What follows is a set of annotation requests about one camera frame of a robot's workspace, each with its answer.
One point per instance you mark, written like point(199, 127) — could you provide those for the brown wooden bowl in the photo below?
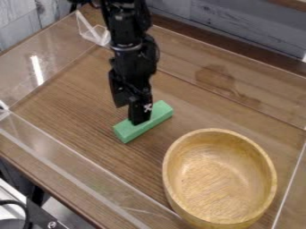
point(219, 178)

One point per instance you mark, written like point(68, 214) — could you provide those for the green rectangular block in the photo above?
point(128, 132)

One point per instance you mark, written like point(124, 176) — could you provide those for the clear acrylic corner bracket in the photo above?
point(96, 33)

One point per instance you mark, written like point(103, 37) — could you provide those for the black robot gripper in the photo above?
point(132, 68)

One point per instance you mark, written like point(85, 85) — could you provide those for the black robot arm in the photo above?
point(127, 18)

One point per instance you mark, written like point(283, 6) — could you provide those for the clear acrylic tray enclosure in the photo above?
point(57, 114)

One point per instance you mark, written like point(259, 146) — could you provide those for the black metal mount with screw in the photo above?
point(40, 219)

